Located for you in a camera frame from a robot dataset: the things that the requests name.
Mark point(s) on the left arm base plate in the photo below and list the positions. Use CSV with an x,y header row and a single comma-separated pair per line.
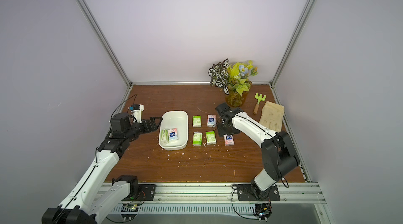
x,y
141,192

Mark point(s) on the green edge tissue pack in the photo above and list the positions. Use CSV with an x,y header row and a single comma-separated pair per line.
x,y
164,137

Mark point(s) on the circuit board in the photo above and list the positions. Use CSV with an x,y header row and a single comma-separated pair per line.
x,y
129,212
263,211

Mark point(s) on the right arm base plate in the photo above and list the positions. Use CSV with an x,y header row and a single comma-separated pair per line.
x,y
249,192

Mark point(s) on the pink barcode tissue pack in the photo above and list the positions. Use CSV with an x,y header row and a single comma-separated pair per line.
x,y
229,140

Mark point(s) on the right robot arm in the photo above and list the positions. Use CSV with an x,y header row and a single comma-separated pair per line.
x,y
279,156

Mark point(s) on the white tissue pack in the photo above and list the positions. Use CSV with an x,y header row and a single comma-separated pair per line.
x,y
210,138

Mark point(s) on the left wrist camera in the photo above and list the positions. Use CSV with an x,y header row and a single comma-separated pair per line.
x,y
136,111

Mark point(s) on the blue tempo tissue pack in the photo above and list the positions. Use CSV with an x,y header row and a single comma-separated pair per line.
x,y
173,135

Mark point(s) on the left circuit board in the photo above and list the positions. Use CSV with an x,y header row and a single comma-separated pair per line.
x,y
129,212

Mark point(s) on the blue pocket tissue pack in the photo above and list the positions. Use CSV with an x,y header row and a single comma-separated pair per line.
x,y
211,120

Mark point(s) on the green toy garden rake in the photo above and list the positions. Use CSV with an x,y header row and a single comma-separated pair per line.
x,y
260,98

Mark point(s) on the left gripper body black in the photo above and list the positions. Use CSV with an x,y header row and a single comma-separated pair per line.
x,y
135,130

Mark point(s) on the beige work glove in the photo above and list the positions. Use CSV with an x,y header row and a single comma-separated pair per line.
x,y
272,116

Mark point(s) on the green pocket tissue pack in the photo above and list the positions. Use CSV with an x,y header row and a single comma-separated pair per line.
x,y
196,121

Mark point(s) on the white plastic storage box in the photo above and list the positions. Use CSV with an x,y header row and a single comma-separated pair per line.
x,y
179,120

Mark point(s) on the right circuit board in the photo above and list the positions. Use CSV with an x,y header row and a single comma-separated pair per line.
x,y
263,211

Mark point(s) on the potted artificial plant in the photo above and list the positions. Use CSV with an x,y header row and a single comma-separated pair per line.
x,y
233,80

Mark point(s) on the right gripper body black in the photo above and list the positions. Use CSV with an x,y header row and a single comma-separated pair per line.
x,y
222,129

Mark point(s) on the aluminium front rail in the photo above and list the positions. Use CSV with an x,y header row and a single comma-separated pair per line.
x,y
224,193

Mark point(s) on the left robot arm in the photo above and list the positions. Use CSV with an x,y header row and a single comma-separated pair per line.
x,y
80,206

